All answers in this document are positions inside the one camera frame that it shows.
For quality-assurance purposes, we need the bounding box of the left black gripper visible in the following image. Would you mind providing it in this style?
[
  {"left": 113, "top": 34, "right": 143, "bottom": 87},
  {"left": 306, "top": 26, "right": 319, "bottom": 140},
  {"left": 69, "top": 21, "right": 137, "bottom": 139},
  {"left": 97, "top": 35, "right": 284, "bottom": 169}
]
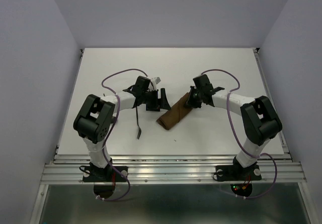
[{"left": 142, "top": 88, "right": 171, "bottom": 111}]

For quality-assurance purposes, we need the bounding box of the brown cloth napkin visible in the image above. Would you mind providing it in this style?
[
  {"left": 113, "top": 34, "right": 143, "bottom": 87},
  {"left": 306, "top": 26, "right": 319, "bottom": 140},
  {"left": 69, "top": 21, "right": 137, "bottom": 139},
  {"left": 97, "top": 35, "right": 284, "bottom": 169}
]
[{"left": 156, "top": 93, "right": 193, "bottom": 130}]

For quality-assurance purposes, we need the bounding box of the black fork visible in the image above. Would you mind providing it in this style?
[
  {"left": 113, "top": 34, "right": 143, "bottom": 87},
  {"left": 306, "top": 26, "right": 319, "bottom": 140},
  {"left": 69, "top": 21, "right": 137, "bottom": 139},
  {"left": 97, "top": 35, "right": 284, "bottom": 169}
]
[{"left": 135, "top": 106, "right": 142, "bottom": 139}]

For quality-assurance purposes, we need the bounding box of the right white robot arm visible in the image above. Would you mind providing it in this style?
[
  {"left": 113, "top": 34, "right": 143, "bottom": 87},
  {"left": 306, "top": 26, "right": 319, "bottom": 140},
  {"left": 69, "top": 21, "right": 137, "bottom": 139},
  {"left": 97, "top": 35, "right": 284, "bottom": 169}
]
[{"left": 185, "top": 74, "right": 282, "bottom": 182}]

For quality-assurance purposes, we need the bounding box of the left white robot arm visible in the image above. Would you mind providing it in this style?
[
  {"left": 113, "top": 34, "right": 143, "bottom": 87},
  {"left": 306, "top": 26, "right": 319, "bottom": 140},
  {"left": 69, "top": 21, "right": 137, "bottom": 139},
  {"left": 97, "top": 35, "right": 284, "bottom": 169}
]
[{"left": 73, "top": 76, "right": 171, "bottom": 181}]

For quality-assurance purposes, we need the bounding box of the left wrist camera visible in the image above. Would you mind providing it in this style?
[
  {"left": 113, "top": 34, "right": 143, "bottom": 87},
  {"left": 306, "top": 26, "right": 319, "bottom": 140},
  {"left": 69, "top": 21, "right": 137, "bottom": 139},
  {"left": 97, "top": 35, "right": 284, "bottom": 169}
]
[{"left": 150, "top": 77, "right": 161, "bottom": 88}]

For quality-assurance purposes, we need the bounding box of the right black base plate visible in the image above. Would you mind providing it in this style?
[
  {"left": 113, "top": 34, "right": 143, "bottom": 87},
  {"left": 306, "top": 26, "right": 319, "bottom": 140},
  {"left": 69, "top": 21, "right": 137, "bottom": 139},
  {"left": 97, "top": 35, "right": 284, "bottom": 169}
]
[{"left": 212, "top": 164, "right": 262, "bottom": 182}]

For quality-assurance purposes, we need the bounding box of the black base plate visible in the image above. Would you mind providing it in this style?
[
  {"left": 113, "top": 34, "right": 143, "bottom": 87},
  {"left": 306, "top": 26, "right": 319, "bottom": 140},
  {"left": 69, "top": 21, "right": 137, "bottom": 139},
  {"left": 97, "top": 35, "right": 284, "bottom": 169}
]
[
  {"left": 79, "top": 164, "right": 126, "bottom": 183},
  {"left": 212, "top": 164, "right": 262, "bottom": 182}
]

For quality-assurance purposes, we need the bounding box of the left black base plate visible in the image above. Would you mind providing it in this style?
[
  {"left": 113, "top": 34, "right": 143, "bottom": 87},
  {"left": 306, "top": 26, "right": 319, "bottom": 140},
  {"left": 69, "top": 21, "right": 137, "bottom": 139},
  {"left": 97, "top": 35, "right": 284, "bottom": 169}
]
[{"left": 79, "top": 164, "right": 126, "bottom": 183}]

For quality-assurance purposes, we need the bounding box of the aluminium frame rail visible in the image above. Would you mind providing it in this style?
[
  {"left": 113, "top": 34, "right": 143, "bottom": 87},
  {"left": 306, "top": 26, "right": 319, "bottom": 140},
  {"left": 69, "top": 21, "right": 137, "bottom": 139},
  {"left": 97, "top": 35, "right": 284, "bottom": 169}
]
[{"left": 40, "top": 153, "right": 306, "bottom": 185}]

